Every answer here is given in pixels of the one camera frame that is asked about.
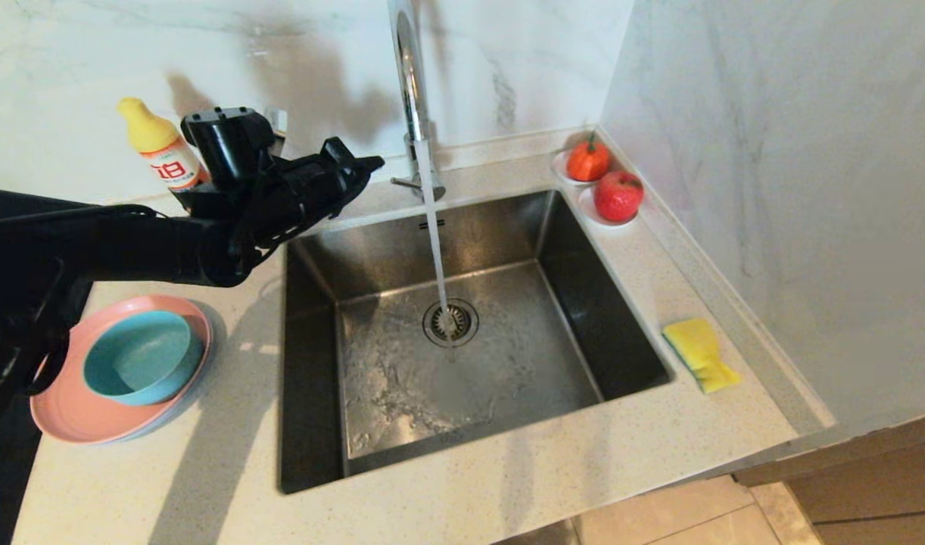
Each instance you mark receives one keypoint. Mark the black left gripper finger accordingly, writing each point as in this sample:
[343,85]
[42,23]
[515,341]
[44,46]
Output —
[349,185]
[353,160]

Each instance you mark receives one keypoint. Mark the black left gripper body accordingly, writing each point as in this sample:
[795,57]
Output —
[296,197]

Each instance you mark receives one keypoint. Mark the chrome faucet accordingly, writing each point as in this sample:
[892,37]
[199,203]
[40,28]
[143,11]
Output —
[411,83]

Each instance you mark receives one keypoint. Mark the orange detergent bottle yellow cap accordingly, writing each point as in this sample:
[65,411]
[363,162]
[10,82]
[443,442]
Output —
[160,144]

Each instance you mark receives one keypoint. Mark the blue bowl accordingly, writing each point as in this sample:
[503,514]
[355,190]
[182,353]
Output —
[141,363]

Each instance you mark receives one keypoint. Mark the yellow green sponge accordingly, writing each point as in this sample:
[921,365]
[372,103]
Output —
[701,352]

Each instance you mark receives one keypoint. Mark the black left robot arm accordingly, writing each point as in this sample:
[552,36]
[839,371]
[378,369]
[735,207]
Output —
[91,242]

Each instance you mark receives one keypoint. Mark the metal sink drain strainer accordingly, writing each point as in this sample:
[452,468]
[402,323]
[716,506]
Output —
[462,325]

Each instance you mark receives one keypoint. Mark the stainless steel sink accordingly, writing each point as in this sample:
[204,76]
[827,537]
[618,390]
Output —
[508,393]

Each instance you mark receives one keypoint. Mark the clear water stream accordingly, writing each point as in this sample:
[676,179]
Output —
[434,235]

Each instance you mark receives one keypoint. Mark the small white dish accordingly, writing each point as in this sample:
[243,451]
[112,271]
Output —
[559,165]
[595,216]

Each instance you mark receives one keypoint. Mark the light blue plate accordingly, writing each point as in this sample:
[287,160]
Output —
[197,390]

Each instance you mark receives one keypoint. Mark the orange toy persimmon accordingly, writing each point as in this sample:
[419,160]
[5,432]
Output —
[588,160]

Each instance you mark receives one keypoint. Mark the red toy apple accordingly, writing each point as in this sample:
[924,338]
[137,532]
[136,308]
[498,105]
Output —
[618,195]

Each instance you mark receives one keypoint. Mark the pink plate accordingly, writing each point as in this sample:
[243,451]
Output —
[61,412]

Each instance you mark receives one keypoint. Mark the black induction cooktop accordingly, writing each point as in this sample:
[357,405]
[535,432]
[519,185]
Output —
[1,492]

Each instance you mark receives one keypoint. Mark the brown wooden cabinet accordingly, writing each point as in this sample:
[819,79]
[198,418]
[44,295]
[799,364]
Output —
[871,484]

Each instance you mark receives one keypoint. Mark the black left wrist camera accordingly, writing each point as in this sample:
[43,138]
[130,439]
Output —
[278,121]

